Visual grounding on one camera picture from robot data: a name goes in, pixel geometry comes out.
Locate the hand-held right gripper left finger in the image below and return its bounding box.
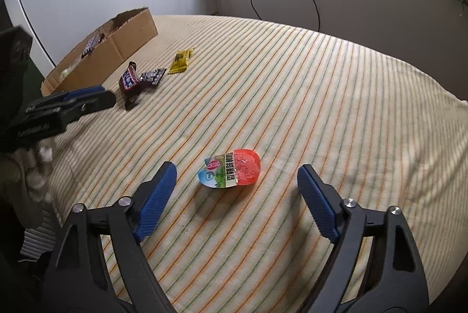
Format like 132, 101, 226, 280
44, 161, 178, 313

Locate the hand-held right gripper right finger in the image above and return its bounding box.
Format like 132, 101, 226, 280
297, 164, 430, 313

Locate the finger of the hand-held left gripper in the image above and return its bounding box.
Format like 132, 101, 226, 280
24, 90, 117, 125
27, 85, 106, 112

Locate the brown chocolate bar packet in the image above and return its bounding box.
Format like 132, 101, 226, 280
82, 34, 105, 56
119, 61, 144, 111

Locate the brown cardboard box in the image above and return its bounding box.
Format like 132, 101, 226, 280
40, 6, 159, 98

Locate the orange jelly cup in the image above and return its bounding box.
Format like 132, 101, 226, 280
197, 148, 262, 190

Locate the person's left forearm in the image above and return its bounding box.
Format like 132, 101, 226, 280
0, 145, 55, 228

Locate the pale snack packet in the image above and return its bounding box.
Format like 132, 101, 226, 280
59, 61, 80, 78

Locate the dark patterned candy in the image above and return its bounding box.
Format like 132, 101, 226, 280
141, 67, 168, 85

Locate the yellow snack packet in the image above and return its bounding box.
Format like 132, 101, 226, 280
168, 47, 195, 74

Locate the striped blanket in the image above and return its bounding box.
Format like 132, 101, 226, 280
22, 15, 468, 313

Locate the grey striped cloth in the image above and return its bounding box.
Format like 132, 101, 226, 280
19, 202, 67, 260

